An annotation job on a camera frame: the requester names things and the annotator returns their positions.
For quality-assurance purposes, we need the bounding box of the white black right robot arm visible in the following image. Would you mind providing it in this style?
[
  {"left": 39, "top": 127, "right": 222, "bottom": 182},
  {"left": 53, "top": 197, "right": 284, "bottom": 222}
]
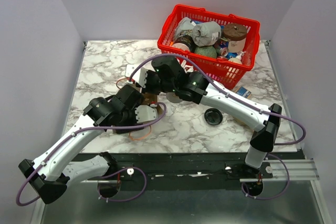
[{"left": 145, "top": 54, "right": 282, "bottom": 178}]

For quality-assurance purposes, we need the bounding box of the brown lidded white tub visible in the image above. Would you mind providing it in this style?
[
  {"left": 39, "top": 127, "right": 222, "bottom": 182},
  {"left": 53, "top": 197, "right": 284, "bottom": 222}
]
[{"left": 223, "top": 23, "right": 247, "bottom": 53}]

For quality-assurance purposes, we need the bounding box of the red plastic shopping basket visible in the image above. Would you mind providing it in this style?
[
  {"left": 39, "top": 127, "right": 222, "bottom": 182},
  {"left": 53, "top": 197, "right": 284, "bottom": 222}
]
[{"left": 157, "top": 5, "right": 260, "bottom": 89}]

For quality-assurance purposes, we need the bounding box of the red blue drink can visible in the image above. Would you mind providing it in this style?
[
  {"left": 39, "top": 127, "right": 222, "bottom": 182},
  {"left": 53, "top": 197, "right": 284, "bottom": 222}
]
[{"left": 213, "top": 41, "right": 229, "bottom": 57}]

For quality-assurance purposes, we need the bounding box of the dark printed paper cup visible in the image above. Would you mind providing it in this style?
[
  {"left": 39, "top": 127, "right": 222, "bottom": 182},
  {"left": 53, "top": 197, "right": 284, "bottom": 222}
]
[{"left": 172, "top": 30, "right": 195, "bottom": 52}]

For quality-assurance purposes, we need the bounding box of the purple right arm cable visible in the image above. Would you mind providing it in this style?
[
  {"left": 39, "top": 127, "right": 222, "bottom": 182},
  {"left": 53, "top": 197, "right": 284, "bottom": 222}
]
[{"left": 128, "top": 55, "right": 307, "bottom": 201}]

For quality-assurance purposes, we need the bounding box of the blue yellow card packet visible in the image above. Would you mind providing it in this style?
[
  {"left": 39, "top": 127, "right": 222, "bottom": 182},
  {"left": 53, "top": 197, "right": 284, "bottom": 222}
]
[{"left": 235, "top": 87, "right": 251, "bottom": 99}]

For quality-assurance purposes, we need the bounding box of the white wrapped straws bundle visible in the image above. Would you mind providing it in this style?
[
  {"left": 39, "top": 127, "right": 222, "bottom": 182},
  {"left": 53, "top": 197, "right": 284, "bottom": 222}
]
[{"left": 177, "top": 59, "right": 194, "bottom": 73}]

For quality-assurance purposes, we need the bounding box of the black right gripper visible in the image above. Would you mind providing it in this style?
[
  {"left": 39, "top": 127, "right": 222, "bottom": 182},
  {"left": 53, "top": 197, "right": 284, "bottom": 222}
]
[{"left": 134, "top": 69, "right": 176, "bottom": 97}]

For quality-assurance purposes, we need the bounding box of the cream printed paper bag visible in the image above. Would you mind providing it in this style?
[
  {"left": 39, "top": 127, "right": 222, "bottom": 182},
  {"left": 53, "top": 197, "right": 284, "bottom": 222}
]
[{"left": 115, "top": 63, "right": 160, "bottom": 141}]

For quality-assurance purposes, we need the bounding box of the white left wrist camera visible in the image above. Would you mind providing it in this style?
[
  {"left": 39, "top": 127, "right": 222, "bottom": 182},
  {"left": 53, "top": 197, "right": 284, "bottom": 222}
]
[{"left": 135, "top": 105, "right": 158, "bottom": 124}]

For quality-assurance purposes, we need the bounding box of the black mounting base rail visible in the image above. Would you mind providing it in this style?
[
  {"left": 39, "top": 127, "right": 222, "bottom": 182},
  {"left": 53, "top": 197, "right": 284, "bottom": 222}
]
[{"left": 73, "top": 152, "right": 274, "bottom": 192}]

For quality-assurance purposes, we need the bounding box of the green textured ball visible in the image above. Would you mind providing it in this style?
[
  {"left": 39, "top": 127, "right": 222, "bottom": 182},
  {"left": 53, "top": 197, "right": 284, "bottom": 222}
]
[{"left": 194, "top": 46, "right": 217, "bottom": 59}]

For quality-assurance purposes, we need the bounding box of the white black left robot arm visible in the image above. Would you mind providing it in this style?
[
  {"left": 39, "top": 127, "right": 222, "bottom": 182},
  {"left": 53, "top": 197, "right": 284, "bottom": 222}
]
[{"left": 18, "top": 85, "right": 144, "bottom": 204}]

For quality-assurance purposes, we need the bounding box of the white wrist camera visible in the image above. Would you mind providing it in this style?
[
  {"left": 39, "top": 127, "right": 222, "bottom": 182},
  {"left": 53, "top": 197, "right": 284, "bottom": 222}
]
[
  {"left": 132, "top": 67, "right": 148, "bottom": 88},
  {"left": 135, "top": 105, "right": 158, "bottom": 124}
]

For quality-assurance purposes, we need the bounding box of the grey straw holder cup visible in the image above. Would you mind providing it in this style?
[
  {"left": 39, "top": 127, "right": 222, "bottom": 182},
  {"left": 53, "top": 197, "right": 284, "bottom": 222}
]
[{"left": 166, "top": 92, "right": 183, "bottom": 104}]

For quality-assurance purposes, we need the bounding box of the grey wrapped bundle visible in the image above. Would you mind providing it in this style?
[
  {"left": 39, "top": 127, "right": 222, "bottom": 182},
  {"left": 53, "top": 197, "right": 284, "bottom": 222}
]
[{"left": 191, "top": 21, "right": 222, "bottom": 47}]

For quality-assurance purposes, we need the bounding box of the white pump bottle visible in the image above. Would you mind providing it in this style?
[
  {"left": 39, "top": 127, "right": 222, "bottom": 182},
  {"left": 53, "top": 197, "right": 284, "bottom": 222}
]
[{"left": 227, "top": 51, "right": 246, "bottom": 64}]

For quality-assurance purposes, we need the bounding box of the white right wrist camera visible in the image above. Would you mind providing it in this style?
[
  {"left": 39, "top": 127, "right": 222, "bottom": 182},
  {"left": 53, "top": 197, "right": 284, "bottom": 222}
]
[{"left": 132, "top": 67, "right": 148, "bottom": 88}]

